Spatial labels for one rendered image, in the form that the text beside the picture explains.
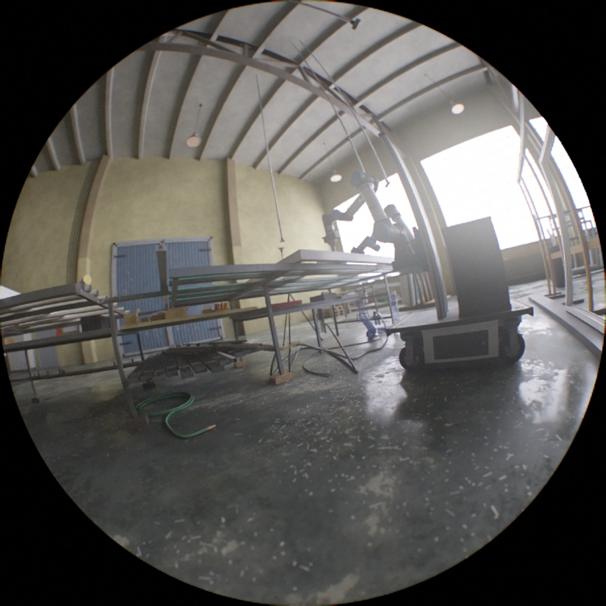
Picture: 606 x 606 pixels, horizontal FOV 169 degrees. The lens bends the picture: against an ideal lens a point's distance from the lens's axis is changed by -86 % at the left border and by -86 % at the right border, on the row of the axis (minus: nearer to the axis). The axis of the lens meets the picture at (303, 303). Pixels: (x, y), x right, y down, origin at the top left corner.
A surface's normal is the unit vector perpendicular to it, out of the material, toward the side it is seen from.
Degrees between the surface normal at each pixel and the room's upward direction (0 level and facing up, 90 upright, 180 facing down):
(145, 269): 90
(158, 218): 90
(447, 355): 90
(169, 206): 90
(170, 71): 180
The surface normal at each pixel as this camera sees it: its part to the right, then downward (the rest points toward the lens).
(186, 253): 0.60, -0.14
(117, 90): 0.18, 0.98
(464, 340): -0.69, 0.10
